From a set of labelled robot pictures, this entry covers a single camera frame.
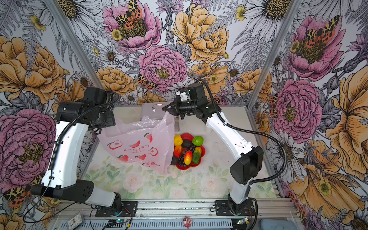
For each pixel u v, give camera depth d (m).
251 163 0.44
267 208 0.79
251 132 0.47
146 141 0.73
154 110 0.97
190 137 0.99
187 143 0.94
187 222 0.67
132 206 0.75
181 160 0.87
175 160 0.83
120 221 0.71
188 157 0.83
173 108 0.63
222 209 0.74
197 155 0.86
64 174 0.39
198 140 0.90
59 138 0.39
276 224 0.68
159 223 0.65
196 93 0.57
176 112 0.65
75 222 0.69
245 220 0.71
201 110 0.55
